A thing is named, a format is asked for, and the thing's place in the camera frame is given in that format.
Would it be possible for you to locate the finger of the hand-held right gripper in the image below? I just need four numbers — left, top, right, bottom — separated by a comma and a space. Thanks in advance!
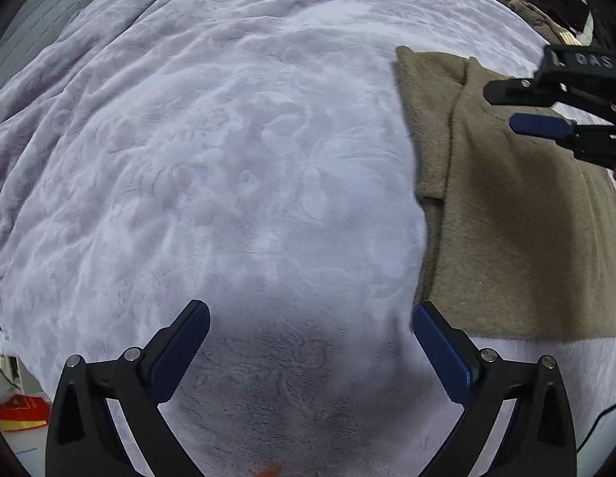
483, 77, 571, 109
508, 112, 616, 169

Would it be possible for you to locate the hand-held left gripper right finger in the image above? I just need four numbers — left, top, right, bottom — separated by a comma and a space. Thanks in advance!
412, 301, 578, 477

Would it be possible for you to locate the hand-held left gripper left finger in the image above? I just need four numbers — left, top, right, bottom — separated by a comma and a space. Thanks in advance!
45, 299, 211, 477

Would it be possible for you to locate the brown knit sweater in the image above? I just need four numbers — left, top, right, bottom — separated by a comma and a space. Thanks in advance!
395, 46, 616, 343

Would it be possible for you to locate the black garment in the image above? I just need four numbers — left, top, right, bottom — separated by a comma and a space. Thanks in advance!
524, 0, 596, 31

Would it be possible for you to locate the red and yellow packet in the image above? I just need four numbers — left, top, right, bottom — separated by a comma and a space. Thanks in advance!
0, 308, 53, 433

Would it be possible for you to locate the lavender plush blanket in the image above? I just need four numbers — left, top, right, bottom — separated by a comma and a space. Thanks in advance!
0, 0, 616, 477

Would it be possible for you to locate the grey quilted cover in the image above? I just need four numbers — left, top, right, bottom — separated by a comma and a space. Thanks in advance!
0, 0, 103, 97

